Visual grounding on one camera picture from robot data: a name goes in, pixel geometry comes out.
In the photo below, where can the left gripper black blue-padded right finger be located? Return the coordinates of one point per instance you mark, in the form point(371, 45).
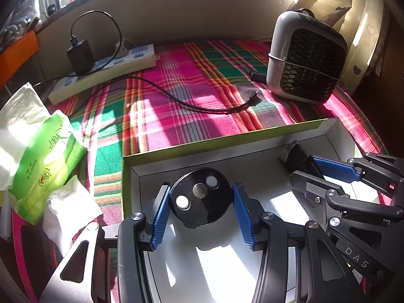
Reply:
point(322, 275)

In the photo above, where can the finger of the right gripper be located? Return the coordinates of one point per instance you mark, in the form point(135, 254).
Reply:
point(381, 172)
point(317, 190)

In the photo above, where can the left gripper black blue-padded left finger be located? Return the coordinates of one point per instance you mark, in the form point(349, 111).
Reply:
point(81, 275)

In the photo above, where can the black round three-button device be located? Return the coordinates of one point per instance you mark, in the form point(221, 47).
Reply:
point(200, 197)

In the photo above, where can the black cylindrical flashlight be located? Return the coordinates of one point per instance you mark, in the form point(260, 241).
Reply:
point(294, 158)

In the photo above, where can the crumpled white tissue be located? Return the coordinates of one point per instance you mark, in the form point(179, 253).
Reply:
point(68, 210)

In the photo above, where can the white green cardboard box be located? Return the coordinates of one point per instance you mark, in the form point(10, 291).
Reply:
point(212, 263)

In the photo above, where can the white black mini heater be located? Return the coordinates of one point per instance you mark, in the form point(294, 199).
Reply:
point(306, 58)

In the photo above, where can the green tissue pack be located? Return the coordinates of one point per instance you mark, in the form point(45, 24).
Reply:
point(39, 151)

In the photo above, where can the plaid bed sheet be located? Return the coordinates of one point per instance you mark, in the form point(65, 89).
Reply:
point(196, 91)

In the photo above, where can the beige heart-pattern curtain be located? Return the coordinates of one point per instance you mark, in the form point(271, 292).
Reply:
point(360, 22)

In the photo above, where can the white power strip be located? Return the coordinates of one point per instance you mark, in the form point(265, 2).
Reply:
point(137, 59)

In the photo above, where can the orange box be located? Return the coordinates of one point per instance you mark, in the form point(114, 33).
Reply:
point(16, 55)

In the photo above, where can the black charger with cable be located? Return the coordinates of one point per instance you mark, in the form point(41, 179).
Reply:
point(80, 54)

